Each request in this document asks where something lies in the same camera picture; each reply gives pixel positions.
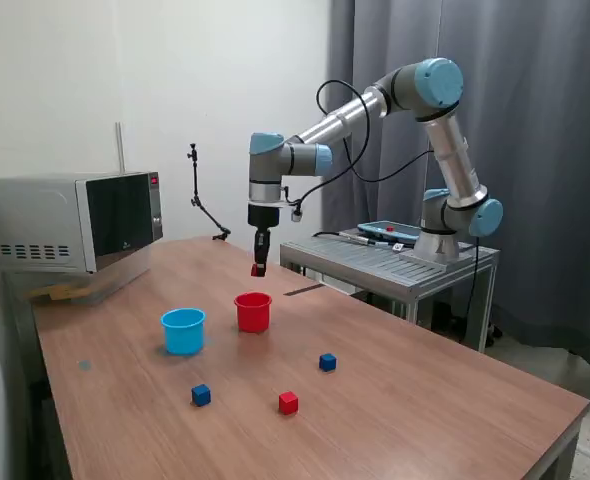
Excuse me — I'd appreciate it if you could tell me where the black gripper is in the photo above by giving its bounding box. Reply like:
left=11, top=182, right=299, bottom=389
left=246, top=202, right=281, bottom=277

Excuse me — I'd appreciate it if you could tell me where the red plastic cup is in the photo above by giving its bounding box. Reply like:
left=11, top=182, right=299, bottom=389
left=233, top=292, right=274, bottom=334

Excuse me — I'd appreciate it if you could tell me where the blue plastic cup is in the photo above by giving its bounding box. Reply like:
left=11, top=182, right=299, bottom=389
left=160, top=307, right=208, bottom=357

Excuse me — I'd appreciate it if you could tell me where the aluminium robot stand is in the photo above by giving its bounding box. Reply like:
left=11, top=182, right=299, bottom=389
left=279, top=230, right=501, bottom=354

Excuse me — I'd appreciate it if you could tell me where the blue teach pendant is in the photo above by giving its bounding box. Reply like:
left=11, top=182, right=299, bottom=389
left=357, top=219, right=422, bottom=242

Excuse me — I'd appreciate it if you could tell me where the wooden block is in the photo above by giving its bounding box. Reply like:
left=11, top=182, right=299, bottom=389
left=27, top=282, right=92, bottom=304

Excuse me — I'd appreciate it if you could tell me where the silver microwave oven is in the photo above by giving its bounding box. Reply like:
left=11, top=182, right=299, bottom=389
left=0, top=171, right=165, bottom=275

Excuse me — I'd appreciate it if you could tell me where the grey curtain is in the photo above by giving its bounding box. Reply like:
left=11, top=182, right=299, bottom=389
left=322, top=0, right=590, bottom=379

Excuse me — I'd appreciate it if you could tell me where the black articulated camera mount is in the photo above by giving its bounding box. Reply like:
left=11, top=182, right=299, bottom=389
left=185, top=143, right=232, bottom=242

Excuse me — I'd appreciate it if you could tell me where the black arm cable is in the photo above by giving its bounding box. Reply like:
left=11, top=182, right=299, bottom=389
left=282, top=79, right=436, bottom=211

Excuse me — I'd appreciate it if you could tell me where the white wall rod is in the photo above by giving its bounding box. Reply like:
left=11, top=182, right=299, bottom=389
left=114, top=121, right=126, bottom=174

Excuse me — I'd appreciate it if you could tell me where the black power cable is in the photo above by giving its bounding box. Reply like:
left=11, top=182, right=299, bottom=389
left=464, top=233, right=481, bottom=346

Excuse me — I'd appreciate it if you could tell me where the grey table frame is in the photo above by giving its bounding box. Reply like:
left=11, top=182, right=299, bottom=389
left=524, top=402, right=590, bottom=480

